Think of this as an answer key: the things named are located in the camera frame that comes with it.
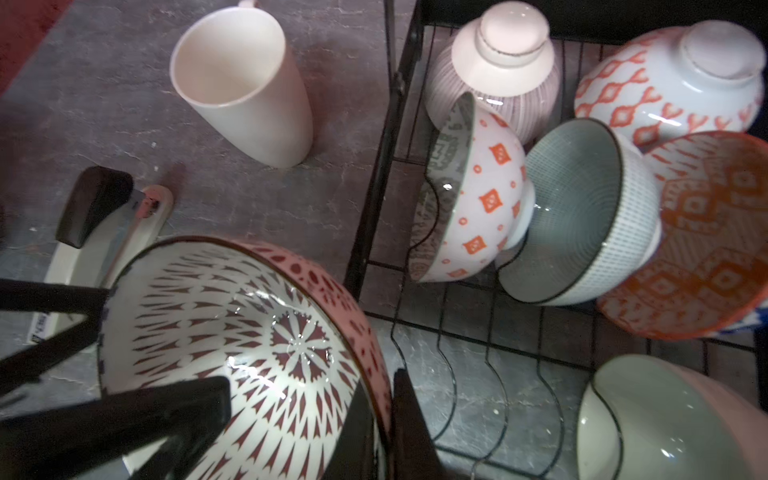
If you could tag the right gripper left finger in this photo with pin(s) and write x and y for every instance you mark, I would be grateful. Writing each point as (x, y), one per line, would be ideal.
(185, 418)

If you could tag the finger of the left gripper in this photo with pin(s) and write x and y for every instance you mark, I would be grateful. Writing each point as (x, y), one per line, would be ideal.
(27, 365)
(27, 296)

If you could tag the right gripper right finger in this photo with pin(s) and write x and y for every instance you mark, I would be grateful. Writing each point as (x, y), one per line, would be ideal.
(412, 453)

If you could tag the red white starburst bowl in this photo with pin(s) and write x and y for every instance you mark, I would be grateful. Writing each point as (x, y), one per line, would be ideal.
(307, 377)

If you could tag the white bottom bowl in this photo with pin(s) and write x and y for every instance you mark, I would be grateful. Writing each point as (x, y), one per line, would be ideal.
(645, 418)

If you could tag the teal line pattern bowl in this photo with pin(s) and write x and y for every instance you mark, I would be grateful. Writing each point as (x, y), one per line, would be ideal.
(596, 217)

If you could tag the orange pattern bowl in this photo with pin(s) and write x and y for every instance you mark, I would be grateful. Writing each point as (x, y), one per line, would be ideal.
(708, 276)

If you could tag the pink striped bowl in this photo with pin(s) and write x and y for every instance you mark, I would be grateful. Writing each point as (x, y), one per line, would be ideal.
(506, 59)

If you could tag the blue triangle pattern bowl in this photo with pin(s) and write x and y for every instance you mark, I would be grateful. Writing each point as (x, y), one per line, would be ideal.
(676, 81)

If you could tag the white ceramic mug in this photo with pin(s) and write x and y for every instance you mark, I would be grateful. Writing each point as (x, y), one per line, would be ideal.
(235, 68)

